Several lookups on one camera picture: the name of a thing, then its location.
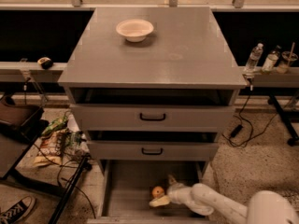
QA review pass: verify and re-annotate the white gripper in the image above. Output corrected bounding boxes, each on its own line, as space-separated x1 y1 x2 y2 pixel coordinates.
149 175 192 207

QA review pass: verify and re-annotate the orange fruit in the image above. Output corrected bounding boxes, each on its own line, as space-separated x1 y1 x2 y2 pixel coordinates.
151 186 164 198

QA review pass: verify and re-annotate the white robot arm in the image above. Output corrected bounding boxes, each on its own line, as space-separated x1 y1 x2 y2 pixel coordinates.
149 175 299 224

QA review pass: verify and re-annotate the grey open bottom drawer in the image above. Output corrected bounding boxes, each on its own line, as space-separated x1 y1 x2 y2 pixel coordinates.
87 161 216 224

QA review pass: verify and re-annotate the grey middle drawer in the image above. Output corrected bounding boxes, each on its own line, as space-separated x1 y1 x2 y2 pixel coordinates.
88 141 219 161

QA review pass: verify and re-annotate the grey top drawer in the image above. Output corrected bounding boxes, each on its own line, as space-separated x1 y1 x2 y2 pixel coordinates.
71 105 235 133

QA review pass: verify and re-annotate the grey drawer cabinet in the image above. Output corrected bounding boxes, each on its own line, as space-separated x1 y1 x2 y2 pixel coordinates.
57 7 248 176

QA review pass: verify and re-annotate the black tripod leg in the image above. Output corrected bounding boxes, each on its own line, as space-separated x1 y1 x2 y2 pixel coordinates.
48 156 88 224

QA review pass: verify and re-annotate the brown chip bag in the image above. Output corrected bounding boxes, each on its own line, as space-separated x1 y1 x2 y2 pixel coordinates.
34 130 67 167

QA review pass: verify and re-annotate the green snack bag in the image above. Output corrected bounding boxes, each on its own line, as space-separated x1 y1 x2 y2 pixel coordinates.
41 117 67 137

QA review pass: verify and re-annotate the black chair base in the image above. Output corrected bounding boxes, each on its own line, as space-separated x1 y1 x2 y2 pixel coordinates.
268 94 299 147

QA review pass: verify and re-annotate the clear plastic water bottle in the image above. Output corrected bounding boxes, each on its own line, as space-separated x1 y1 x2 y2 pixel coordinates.
243 43 263 78

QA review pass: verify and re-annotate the black white sneaker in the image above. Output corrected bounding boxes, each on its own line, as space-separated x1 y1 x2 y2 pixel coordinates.
0 196 36 224

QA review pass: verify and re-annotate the dark side table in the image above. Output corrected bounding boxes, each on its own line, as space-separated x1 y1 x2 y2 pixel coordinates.
0 95 64 197

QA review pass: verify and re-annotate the green label drink bottle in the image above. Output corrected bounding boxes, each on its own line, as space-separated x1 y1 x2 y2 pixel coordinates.
261 45 281 74

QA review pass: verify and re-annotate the yellow black tape measure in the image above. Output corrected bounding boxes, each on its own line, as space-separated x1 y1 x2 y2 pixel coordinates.
37 57 53 70

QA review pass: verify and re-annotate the plastic cup with straw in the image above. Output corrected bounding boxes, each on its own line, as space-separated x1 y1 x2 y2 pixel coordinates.
277 43 298 74

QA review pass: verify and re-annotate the black power adapter cable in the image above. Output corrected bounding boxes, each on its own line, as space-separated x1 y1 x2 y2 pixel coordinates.
221 77 281 148

